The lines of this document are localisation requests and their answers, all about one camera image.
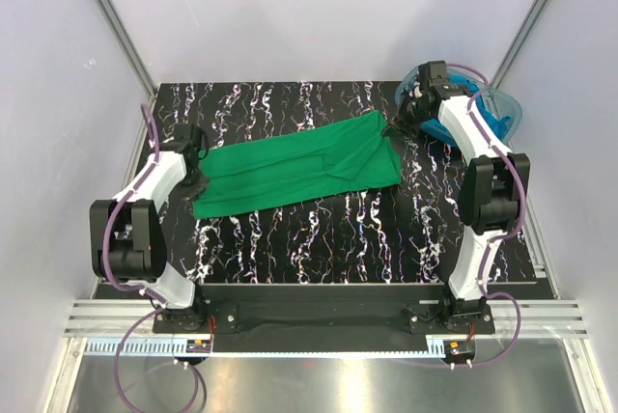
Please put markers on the aluminium corner post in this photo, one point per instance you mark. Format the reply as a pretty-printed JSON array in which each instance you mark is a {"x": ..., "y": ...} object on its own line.
[
  {"x": 530, "y": 21},
  {"x": 122, "y": 37}
]

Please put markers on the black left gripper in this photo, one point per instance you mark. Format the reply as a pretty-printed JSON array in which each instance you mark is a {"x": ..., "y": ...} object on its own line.
[{"x": 192, "y": 193}]

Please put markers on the right aluminium corner post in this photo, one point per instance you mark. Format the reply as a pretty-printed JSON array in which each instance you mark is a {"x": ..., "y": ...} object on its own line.
[{"x": 530, "y": 21}]

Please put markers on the blue t shirt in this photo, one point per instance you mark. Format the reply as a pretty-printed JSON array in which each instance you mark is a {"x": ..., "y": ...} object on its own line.
[{"x": 500, "y": 127}]

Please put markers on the green t shirt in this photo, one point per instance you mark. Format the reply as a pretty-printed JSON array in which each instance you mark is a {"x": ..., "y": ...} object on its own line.
[{"x": 351, "y": 155}]

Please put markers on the white slotted cable duct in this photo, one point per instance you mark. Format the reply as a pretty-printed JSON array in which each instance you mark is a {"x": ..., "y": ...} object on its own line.
[{"x": 178, "y": 347}]

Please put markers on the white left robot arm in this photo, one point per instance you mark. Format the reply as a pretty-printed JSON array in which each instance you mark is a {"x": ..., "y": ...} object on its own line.
[{"x": 128, "y": 247}]

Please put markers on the left aluminium corner post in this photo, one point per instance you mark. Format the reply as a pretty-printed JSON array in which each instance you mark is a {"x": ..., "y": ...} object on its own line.
[{"x": 122, "y": 37}]

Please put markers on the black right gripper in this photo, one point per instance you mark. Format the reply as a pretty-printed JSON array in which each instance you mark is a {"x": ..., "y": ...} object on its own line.
[{"x": 395, "y": 122}]

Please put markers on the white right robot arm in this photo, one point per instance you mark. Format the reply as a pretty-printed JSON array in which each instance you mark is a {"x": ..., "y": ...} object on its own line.
[{"x": 492, "y": 200}]

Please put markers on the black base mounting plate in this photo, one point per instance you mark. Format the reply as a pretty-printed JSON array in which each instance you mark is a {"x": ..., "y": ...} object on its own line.
[{"x": 340, "y": 316}]

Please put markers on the aluminium front frame rail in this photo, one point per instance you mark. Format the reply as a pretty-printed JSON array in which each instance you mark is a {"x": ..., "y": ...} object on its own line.
[{"x": 539, "y": 359}]

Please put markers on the clear blue plastic bin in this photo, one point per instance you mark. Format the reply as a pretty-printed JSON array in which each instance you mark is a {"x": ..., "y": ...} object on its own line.
[{"x": 501, "y": 104}]

